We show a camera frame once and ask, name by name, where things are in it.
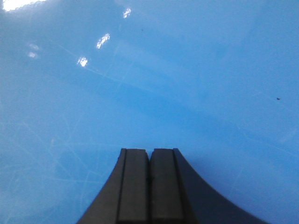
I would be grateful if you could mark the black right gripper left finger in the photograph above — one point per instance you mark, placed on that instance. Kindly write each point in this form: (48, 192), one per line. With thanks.
(124, 198)

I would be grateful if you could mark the blue door panel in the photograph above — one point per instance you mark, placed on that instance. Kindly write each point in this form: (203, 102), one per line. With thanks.
(82, 79)

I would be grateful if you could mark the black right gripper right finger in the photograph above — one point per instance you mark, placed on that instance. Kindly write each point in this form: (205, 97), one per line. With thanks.
(179, 195)

